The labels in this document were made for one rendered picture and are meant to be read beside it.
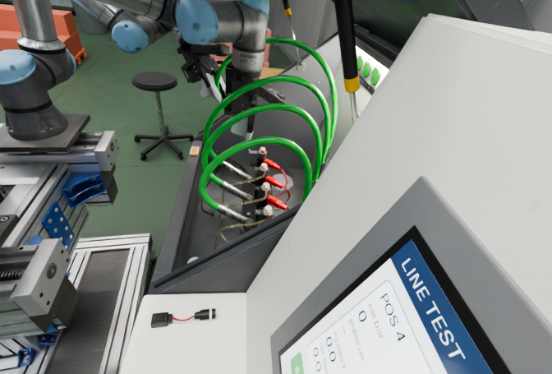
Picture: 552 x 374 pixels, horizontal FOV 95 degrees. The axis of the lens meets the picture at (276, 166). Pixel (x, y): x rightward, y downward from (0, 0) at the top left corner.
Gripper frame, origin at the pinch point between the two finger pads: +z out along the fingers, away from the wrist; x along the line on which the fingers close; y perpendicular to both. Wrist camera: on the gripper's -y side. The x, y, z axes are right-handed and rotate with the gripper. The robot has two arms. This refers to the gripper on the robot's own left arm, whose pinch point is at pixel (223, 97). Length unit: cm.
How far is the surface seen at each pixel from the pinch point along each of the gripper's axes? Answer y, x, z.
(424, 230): -45, 45, 30
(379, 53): -43.7, -6.0, 10.2
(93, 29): 436, -287, -346
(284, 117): -1.4, -31.1, 11.6
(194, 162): 26.8, -2.5, 13.4
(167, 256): 15.5, 29.4, 34.1
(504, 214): -50, 47, 29
